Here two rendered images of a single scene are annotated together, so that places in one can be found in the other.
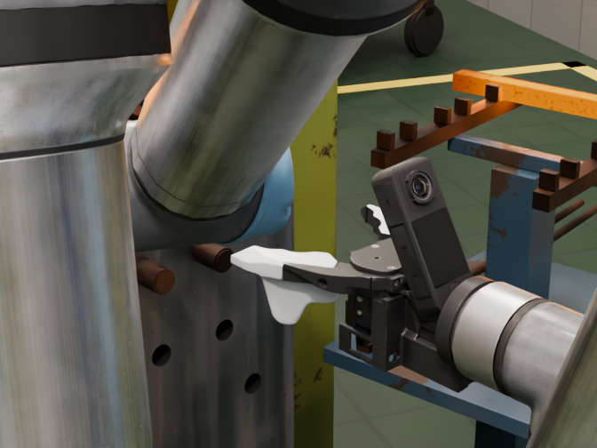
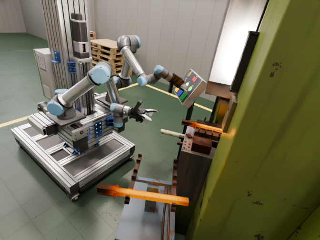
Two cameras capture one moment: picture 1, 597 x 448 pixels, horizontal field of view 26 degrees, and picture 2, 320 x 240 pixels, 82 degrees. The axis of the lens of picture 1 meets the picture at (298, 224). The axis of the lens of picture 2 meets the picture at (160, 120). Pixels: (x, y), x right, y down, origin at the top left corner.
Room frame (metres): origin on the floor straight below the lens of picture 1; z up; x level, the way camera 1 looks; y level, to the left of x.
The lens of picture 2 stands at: (1.98, -0.68, 1.67)
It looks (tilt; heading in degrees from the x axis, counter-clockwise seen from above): 31 degrees down; 143
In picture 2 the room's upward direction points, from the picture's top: 8 degrees clockwise
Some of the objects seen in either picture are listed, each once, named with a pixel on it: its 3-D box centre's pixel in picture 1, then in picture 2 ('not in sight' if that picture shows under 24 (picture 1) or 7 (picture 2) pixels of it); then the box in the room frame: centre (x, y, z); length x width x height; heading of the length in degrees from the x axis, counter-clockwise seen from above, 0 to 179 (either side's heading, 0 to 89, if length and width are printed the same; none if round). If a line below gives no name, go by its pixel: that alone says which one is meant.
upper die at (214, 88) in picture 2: not in sight; (241, 87); (1.37, 0.37, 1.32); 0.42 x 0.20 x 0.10; 42
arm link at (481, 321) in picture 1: (504, 334); (127, 111); (0.84, -0.15, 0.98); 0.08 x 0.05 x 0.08; 132
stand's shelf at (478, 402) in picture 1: (513, 331); (149, 208); (1.45, -0.27, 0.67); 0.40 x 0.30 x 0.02; 141
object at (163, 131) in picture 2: not in sight; (182, 136); (0.91, 0.42, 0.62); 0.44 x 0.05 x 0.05; 42
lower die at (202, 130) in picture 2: not in sight; (224, 135); (1.37, 0.37, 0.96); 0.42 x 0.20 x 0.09; 42
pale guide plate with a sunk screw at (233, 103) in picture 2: not in sight; (228, 114); (1.52, 0.08, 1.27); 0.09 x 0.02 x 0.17; 132
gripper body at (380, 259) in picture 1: (419, 308); (137, 114); (0.90, -0.09, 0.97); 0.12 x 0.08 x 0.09; 42
